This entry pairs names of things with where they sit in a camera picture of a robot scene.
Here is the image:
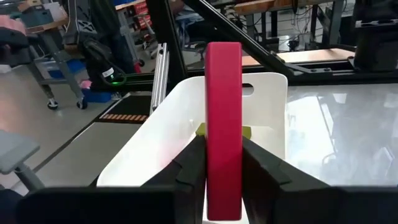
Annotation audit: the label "silver aluminium bracket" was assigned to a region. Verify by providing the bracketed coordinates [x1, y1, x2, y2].
[149, 42, 170, 114]

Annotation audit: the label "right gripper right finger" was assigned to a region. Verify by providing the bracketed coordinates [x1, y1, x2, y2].
[242, 136, 331, 224]

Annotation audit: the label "wooden workbench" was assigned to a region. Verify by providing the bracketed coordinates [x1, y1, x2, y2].
[233, 0, 296, 16]

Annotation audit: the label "black device with green light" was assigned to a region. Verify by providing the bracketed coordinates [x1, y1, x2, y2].
[79, 37, 128, 94]

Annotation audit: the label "grey wheeled cart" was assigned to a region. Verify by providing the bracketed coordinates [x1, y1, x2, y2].
[27, 30, 90, 110]

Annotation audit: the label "grey stool seat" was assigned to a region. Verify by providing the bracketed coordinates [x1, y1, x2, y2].
[0, 129, 44, 190]

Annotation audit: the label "red long block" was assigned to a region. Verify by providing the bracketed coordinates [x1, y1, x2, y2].
[204, 41, 243, 222]

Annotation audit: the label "white plastic bin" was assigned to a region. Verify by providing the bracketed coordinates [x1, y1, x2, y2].
[96, 72, 289, 189]

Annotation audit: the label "blue storage bin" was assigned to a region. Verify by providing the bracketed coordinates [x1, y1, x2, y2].
[46, 58, 86, 80]

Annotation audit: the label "black metal table frame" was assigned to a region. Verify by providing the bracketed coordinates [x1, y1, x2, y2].
[124, 0, 398, 93]

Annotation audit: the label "black orange striped floor mat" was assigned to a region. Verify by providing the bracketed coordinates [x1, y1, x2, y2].
[95, 93, 153, 124]

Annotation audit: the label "red storage boxes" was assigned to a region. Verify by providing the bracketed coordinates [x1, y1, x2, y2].
[132, 0, 156, 30]

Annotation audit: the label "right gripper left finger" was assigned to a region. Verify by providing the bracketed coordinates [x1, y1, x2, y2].
[141, 134, 207, 224]

